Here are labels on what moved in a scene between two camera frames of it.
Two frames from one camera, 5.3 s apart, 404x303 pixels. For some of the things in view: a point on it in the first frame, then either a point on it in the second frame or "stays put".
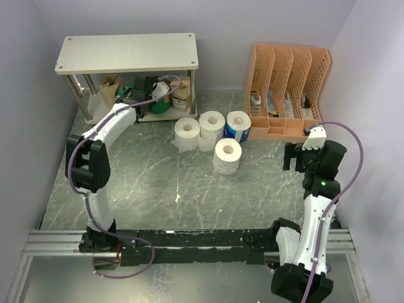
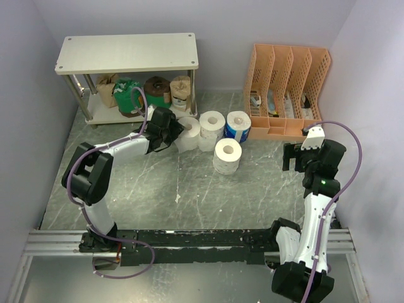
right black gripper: (293, 150) stays put
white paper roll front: (226, 156) stays put
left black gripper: (151, 97) → (177, 129)
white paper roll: (211, 124) stays put
